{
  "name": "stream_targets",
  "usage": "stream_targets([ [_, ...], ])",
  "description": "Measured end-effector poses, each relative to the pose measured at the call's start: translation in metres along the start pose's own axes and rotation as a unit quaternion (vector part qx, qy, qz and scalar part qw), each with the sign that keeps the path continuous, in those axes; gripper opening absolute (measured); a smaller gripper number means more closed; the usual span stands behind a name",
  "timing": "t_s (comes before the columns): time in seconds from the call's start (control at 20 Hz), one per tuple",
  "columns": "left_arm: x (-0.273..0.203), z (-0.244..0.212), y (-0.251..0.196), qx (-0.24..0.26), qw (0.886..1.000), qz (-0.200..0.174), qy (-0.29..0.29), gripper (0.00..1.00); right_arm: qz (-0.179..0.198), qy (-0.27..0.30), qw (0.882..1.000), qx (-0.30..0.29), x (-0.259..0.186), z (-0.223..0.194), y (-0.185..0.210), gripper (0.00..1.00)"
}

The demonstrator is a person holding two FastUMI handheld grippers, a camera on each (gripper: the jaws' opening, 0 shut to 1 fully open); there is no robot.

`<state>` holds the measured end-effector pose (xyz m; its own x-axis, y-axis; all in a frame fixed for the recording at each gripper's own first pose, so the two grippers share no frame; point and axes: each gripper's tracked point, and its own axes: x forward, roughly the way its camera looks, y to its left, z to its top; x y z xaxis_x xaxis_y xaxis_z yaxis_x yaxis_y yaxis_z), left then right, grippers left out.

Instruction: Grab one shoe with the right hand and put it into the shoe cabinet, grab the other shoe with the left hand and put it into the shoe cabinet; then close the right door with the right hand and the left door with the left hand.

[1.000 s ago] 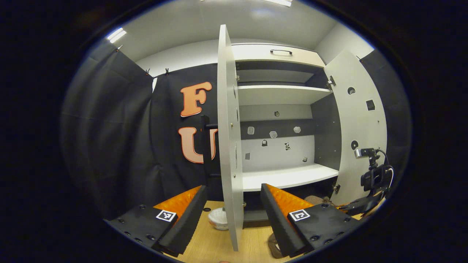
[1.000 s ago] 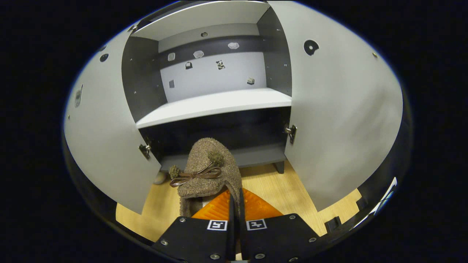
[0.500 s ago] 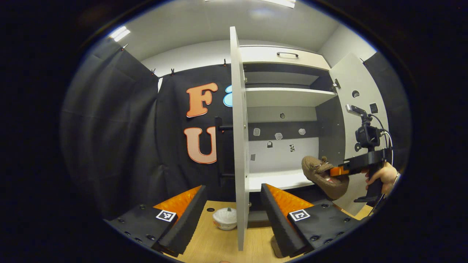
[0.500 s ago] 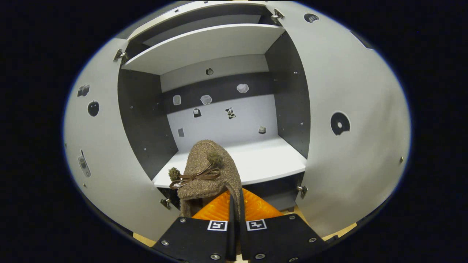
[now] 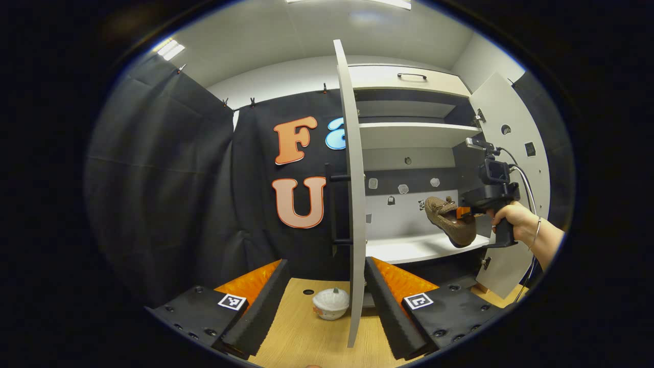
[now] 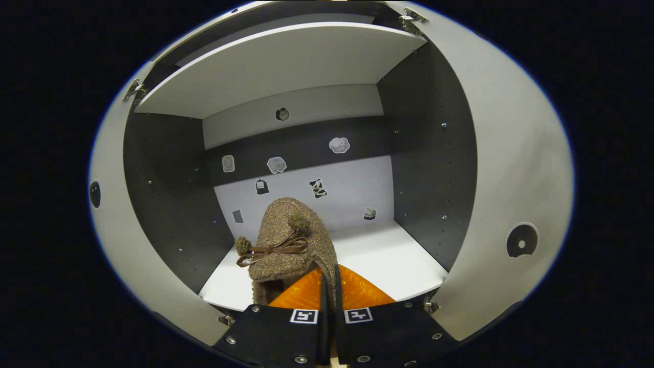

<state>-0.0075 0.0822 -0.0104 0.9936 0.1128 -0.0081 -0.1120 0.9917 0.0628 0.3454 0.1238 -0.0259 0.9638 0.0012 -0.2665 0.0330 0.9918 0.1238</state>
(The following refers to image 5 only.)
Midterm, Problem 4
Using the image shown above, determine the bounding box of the white cabinet shelf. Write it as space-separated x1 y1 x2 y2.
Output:
359 123 482 150
365 233 491 265

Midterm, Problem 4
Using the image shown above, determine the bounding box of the white round lidded bowl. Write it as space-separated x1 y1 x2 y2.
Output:
313 288 351 321

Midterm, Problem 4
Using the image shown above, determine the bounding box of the black backdrop cloth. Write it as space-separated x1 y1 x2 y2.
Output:
84 51 353 307

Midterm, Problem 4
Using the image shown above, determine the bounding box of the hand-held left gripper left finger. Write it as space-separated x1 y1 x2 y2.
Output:
146 259 290 358

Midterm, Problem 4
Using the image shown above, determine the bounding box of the thin silver bracelet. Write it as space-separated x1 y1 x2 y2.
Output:
528 217 542 252

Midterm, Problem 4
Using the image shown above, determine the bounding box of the white cabinet door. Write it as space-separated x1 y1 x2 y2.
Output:
469 72 551 300
333 39 367 349

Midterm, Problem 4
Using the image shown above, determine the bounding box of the white shoe cabinet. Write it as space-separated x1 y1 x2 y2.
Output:
349 64 494 307

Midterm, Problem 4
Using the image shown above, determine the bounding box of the brown fuzzy shoe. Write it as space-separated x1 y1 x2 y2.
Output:
425 196 478 248

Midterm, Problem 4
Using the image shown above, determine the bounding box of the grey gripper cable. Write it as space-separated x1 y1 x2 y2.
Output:
498 147 540 303

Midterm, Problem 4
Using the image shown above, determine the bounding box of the white cabinet drawer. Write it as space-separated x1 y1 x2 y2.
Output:
349 65 472 98

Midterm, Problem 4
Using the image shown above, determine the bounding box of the black door handle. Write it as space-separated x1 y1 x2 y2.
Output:
324 163 353 258

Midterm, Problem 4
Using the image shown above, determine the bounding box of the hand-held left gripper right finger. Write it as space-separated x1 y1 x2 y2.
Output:
364 257 504 361

